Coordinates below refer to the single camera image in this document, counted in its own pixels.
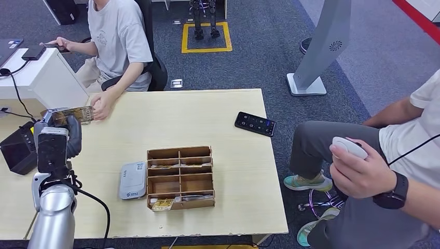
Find small black box device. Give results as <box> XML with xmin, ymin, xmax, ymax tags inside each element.
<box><xmin>21</xmin><ymin>45</ymin><xmax>47</xmax><ymax>62</ymax></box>

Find black cable with round plug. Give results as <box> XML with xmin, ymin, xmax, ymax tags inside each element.
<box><xmin>0</xmin><ymin>60</ymin><xmax>38</xmax><ymax>122</ymax></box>

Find dark shoe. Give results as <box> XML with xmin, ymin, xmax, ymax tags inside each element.
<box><xmin>299</xmin><ymin>37</ymin><xmax>314</xmax><ymax>55</ymax></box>

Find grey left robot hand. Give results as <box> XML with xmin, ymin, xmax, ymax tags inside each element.
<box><xmin>33</xmin><ymin>107</ymin><xmax>83</xmax><ymax>160</ymax></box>

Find black office chair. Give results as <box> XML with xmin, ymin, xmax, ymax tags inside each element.
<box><xmin>80</xmin><ymin>0</ymin><xmax>169</xmax><ymax>92</ymax></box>

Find teal left shoe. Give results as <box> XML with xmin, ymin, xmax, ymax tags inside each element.
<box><xmin>296</xmin><ymin>207</ymin><xmax>341</xmax><ymax>247</ymax></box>

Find black humanoid robot legs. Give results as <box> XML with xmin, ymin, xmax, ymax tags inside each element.
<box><xmin>189</xmin><ymin>0</ymin><xmax>221</xmax><ymax>39</ymax></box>

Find white cabinet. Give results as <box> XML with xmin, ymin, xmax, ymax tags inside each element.
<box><xmin>405</xmin><ymin>0</ymin><xmax>440</xmax><ymax>23</ymax></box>

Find black smartphone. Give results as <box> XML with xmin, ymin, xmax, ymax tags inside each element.
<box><xmin>38</xmin><ymin>41</ymin><xmax>71</xmax><ymax>54</ymax></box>
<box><xmin>234</xmin><ymin>112</ymin><xmax>277</xmax><ymax>137</ymax></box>

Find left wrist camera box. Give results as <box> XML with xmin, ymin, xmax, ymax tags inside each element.
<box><xmin>37</xmin><ymin>126</ymin><xmax>70</xmax><ymax>174</ymax></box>

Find black wristwatch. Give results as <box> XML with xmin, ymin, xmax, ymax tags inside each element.
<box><xmin>373</xmin><ymin>171</ymin><xmax>410</xmax><ymax>210</ymax></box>

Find yellow floor tape square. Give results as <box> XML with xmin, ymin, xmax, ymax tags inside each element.
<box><xmin>181</xmin><ymin>21</ymin><xmax>233</xmax><ymax>54</ymax></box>

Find grey kiosk stand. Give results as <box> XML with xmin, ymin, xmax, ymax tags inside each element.
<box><xmin>286</xmin><ymin>0</ymin><xmax>352</xmax><ymax>97</ymax></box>

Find white handheld controller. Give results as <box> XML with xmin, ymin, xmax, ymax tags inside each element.
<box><xmin>332</xmin><ymin>136</ymin><xmax>369</xmax><ymax>160</ymax></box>

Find person's right hand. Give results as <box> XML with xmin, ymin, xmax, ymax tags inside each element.
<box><xmin>48</xmin><ymin>36</ymin><xmax>73</xmax><ymax>52</ymax></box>

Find black terminal with yellow label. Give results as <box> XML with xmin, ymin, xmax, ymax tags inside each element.
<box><xmin>0</xmin><ymin>121</ymin><xmax>38</xmax><ymax>176</ymax></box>

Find black cabinet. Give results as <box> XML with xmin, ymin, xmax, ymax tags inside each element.
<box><xmin>45</xmin><ymin>0</ymin><xmax>80</xmax><ymax>26</ymax></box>

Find pale card stack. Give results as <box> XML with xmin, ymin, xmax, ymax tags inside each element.
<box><xmin>148</xmin><ymin>163</ymin><xmax>211</xmax><ymax>170</ymax></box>

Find wooden card organizer box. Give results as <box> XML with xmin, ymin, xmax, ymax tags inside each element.
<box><xmin>146</xmin><ymin>146</ymin><xmax>216</xmax><ymax>211</ymax></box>

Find teal right shoe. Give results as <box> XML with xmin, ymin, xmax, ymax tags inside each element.
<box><xmin>283</xmin><ymin>173</ymin><xmax>334</xmax><ymax>192</ymax></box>

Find person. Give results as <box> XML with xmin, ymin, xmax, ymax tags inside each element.
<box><xmin>39</xmin><ymin>0</ymin><xmax>154</xmax><ymax>121</ymax></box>
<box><xmin>283</xmin><ymin>68</ymin><xmax>440</xmax><ymax>249</ymax></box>

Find white card stack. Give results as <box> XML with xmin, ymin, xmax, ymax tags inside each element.
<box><xmin>174</xmin><ymin>195</ymin><xmax>214</xmax><ymax>202</ymax></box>

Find black controller cable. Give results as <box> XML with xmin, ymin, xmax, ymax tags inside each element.
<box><xmin>388</xmin><ymin>133</ymin><xmax>440</xmax><ymax>167</ymax></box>

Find dark laptop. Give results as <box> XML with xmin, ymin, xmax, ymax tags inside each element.
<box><xmin>0</xmin><ymin>38</ymin><xmax>25</xmax><ymax>68</ymax></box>

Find teal shoe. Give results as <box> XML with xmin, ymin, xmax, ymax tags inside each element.
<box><xmin>296</xmin><ymin>207</ymin><xmax>341</xmax><ymax>247</ymax></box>
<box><xmin>283</xmin><ymin>173</ymin><xmax>334</xmax><ymax>192</ymax></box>

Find white box stand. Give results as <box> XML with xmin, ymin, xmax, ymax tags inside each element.
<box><xmin>0</xmin><ymin>47</ymin><xmax>91</xmax><ymax>110</ymax></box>

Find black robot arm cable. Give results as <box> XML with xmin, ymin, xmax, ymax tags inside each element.
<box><xmin>65</xmin><ymin>178</ymin><xmax>112</xmax><ymax>249</ymax></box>

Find black stool chrome base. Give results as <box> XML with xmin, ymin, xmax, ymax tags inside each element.
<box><xmin>297</xmin><ymin>185</ymin><xmax>348</xmax><ymax>219</ymax></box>

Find pale desk leg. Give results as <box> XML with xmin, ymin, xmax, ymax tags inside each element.
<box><xmin>252</xmin><ymin>233</ymin><xmax>272</xmax><ymax>246</ymax></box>

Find yellow printed card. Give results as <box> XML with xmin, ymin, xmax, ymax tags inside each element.
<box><xmin>151</xmin><ymin>198</ymin><xmax>175</xmax><ymax>211</ymax></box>

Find person's left hand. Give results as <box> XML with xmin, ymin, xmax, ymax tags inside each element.
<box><xmin>329</xmin><ymin>139</ymin><xmax>397</xmax><ymax>200</ymax></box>
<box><xmin>90</xmin><ymin>90</ymin><xmax>116</xmax><ymax>121</ymax></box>

